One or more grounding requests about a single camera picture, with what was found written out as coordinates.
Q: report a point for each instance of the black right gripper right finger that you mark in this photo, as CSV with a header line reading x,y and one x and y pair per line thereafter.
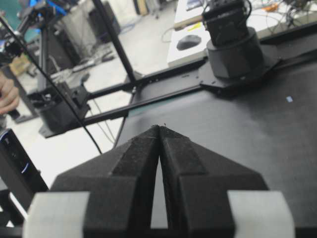
x,y
211,196

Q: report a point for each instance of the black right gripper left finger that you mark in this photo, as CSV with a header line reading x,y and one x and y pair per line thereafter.
x,y
109,196

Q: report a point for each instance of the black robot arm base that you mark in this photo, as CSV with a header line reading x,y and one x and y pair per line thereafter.
x,y
231,39

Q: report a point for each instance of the second black robot arm base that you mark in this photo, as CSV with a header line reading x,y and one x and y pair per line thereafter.
x,y
59,116

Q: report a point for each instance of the person's bare hand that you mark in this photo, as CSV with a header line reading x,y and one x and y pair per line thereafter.
x,y
9,95

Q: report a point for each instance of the black device with blue light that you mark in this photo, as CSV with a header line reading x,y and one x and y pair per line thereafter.
x,y
17,170

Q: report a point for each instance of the small white paper scrap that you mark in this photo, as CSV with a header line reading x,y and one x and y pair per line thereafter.
x,y
289,99

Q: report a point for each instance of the black mounting plate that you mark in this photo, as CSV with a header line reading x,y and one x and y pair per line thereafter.
x,y
246,73

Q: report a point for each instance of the black computer mouse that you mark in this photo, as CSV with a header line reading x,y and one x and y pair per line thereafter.
x,y
188,41

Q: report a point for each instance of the white side table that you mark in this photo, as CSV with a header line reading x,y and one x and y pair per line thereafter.
x,y
268,17

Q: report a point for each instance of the black aluminium frame rail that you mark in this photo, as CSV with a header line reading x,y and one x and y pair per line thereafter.
x,y
160,86

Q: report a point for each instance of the black diagonal frame strut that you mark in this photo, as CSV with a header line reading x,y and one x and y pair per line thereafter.
x,y
115,40

